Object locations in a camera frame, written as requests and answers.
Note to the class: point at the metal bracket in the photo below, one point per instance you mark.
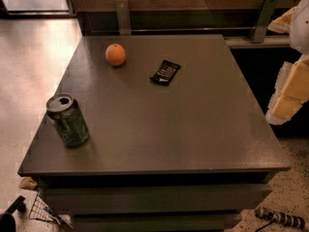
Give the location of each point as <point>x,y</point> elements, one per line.
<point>123,16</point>
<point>258,32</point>

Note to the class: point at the grey drawer cabinet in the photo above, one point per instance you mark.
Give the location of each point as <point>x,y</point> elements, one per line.
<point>189,156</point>

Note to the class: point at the wire mesh basket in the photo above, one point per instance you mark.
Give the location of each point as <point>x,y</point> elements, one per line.
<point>41,212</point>

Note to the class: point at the left metal bracket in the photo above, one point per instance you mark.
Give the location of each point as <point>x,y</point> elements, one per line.
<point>123,16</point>

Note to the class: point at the white power strip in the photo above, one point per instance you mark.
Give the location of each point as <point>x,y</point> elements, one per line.
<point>282,218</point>

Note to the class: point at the orange fruit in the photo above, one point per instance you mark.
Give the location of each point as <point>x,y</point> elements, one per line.
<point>115,54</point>

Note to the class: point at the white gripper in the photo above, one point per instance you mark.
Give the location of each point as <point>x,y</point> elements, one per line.
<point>301,26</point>

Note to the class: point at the black object on floor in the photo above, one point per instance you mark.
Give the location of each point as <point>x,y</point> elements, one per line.
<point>7,221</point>

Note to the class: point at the black snack bar wrapper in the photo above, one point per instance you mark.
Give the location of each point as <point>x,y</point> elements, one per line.
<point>165,73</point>

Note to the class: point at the crumpled paper on floor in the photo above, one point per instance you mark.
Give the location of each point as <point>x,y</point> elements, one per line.
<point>28,183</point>

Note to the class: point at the right metal bracket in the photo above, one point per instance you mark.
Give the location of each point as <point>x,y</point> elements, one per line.
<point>258,32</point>

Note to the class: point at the green soda can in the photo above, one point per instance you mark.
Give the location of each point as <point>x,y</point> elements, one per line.
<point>64,113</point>

